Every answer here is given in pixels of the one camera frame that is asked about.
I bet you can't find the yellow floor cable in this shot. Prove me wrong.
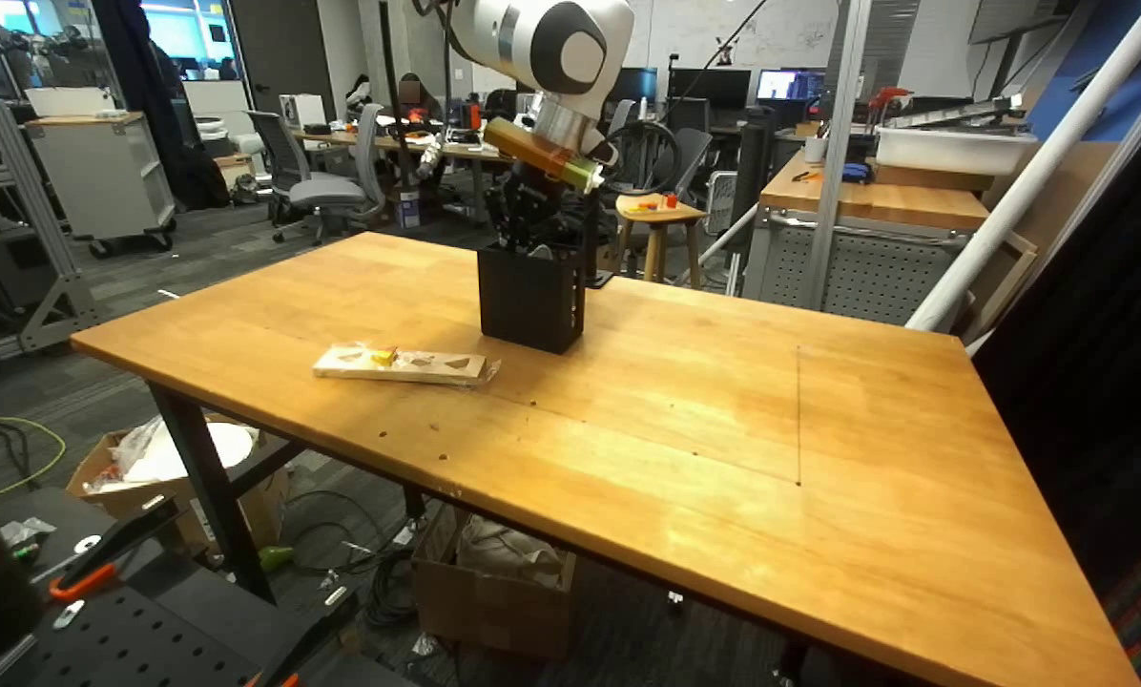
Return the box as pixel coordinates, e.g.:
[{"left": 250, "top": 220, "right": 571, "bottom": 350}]
[{"left": 0, "top": 413, "right": 74, "bottom": 500}]

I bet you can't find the black computer monitor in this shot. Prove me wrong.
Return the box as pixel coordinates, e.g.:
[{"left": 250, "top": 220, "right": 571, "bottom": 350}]
[{"left": 665, "top": 65, "right": 754, "bottom": 116}]

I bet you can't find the orange handled tool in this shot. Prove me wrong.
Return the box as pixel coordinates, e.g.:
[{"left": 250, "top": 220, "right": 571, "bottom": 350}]
[{"left": 44, "top": 560, "right": 127, "bottom": 608}]

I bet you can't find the white wheeled cabinet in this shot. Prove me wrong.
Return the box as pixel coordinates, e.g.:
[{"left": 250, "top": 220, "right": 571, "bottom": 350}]
[{"left": 20, "top": 84, "right": 179, "bottom": 255}]

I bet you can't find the grey metal post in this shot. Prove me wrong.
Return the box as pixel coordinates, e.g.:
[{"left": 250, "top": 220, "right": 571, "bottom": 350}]
[{"left": 804, "top": 0, "right": 874, "bottom": 315}]

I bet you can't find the wooden top workbench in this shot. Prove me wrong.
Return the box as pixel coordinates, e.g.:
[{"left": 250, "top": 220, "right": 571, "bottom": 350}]
[{"left": 741, "top": 148, "right": 995, "bottom": 327}]

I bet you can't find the cardboard box with white bag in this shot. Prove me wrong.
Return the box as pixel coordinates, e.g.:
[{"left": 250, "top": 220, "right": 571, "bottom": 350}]
[{"left": 62, "top": 413, "right": 294, "bottom": 556}]

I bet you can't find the long office desk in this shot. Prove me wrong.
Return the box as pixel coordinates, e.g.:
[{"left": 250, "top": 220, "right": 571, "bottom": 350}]
[{"left": 296, "top": 128, "right": 524, "bottom": 220}]

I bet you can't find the black perforated box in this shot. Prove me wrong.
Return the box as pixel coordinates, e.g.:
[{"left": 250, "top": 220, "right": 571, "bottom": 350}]
[{"left": 472, "top": 241, "right": 593, "bottom": 358}]

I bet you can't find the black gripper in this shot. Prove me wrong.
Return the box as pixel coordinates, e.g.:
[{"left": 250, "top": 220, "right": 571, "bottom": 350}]
[{"left": 486, "top": 164, "right": 598, "bottom": 269}]

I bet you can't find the black perforated platform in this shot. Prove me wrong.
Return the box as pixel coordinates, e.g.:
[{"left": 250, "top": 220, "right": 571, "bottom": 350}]
[{"left": 0, "top": 493, "right": 420, "bottom": 687}]

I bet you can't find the black office chair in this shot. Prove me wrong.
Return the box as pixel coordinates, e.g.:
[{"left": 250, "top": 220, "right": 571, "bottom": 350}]
[{"left": 650, "top": 128, "right": 712, "bottom": 204}]

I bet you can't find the grey office chair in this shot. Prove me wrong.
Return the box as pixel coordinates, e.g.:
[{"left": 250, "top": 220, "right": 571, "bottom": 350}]
[{"left": 249, "top": 103, "right": 392, "bottom": 243}]

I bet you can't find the white plastic bin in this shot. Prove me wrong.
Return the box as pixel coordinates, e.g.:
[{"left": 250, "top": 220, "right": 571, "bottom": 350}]
[{"left": 871, "top": 123, "right": 1042, "bottom": 181}]

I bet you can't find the seated person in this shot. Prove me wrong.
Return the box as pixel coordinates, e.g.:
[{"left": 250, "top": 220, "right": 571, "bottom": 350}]
[{"left": 392, "top": 68, "right": 448, "bottom": 129}]

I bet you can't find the lit computer monitor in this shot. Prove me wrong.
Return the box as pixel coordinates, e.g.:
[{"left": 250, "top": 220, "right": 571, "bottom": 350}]
[{"left": 750, "top": 65, "right": 833, "bottom": 110}]

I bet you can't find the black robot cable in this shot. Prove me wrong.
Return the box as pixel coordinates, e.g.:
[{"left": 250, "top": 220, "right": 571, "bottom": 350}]
[{"left": 408, "top": 0, "right": 468, "bottom": 61}]

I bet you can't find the yellow wrist camera bar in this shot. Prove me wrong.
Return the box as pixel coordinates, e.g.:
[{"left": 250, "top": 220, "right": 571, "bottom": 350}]
[{"left": 479, "top": 116, "right": 609, "bottom": 198}]

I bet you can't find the round wooden stool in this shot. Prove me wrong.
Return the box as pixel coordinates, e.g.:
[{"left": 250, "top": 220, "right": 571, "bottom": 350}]
[{"left": 609, "top": 189, "right": 707, "bottom": 289}]

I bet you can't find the wooden shape puzzle board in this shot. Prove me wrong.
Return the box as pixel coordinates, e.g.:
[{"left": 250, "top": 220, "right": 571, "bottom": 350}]
[{"left": 308, "top": 339, "right": 504, "bottom": 388}]

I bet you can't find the thick white slanted pole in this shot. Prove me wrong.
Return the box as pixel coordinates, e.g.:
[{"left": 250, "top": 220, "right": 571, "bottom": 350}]
[{"left": 906, "top": 0, "right": 1141, "bottom": 335}]

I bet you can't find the brown cardboard box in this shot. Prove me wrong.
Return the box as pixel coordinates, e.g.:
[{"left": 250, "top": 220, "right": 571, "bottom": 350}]
[{"left": 413, "top": 508, "right": 582, "bottom": 664}]

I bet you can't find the black table leg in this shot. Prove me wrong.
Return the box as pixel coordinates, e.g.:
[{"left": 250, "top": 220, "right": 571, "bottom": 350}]
[{"left": 146, "top": 377, "right": 305, "bottom": 603}]

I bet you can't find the grey metal shelf frame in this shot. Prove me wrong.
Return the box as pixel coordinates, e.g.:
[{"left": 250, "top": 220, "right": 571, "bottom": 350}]
[{"left": 0, "top": 96, "right": 102, "bottom": 377}]

